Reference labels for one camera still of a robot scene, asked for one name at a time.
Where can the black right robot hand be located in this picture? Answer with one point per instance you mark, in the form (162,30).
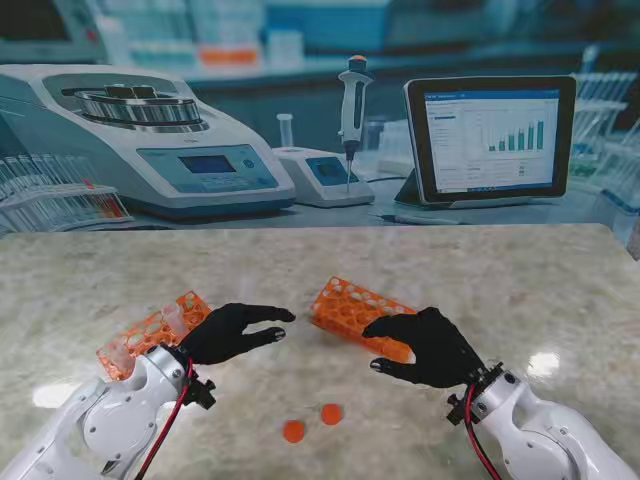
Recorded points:
(435,350)

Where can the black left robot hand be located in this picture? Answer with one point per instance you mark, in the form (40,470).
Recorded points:
(220,335)

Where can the clear plastic test tube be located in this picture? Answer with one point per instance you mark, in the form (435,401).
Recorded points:
(120,359)
(175,321)

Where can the orange tube cap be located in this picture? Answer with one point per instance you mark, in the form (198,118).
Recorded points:
(331,414)
(293,431)

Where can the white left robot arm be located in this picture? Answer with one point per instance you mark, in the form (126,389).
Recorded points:
(125,415)

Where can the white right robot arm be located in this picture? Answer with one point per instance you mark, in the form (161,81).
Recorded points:
(540,440)

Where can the orange test tube rack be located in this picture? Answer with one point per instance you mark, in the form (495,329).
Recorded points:
(145,335)
(345,310)

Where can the printed laboratory backdrop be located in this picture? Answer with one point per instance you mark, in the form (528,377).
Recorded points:
(320,100)

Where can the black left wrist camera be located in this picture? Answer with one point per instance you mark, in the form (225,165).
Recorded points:
(202,392)

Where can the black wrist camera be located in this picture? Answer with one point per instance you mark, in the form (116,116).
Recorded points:
(457,410)
(202,392)

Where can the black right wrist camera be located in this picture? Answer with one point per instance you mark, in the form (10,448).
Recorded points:
(457,410)

